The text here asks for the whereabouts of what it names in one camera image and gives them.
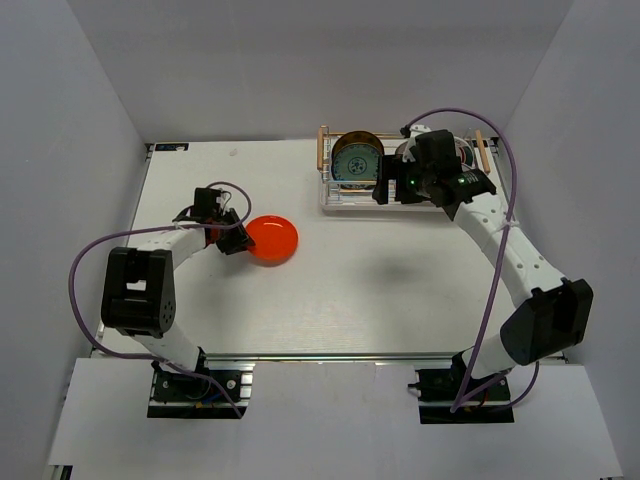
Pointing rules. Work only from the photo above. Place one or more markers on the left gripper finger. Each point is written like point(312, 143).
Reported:
point(230, 245)
point(243, 241)

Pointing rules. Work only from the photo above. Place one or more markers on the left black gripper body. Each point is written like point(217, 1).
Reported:
point(229, 219)

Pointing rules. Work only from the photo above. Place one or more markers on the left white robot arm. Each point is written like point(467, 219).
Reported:
point(139, 299)

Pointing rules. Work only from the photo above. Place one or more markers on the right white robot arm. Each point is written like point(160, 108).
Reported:
point(551, 310)

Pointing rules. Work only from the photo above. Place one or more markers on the metal wire dish rack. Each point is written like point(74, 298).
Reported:
point(350, 195)

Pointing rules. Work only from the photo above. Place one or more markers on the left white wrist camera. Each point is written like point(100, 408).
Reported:
point(222, 200)

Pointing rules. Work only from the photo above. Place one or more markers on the white plate green rim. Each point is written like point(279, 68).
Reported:
point(465, 153)

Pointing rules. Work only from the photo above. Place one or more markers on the orange plate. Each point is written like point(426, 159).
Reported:
point(275, 239)

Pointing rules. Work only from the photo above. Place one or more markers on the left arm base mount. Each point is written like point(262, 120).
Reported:
point(177, 396)

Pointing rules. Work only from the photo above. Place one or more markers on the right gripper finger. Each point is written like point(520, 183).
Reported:
point(380, 193)
point(388, 169)

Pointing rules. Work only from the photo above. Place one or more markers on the yellow patterned plate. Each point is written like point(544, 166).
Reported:
point(357, 137)

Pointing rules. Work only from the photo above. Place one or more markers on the black label sticker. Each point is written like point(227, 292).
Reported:
point(171, 147)

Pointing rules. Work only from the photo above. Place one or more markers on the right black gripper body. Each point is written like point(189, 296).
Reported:
point(413, 182)

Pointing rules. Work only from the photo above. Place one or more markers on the blue patterned plate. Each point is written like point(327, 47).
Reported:
point(355, 165)

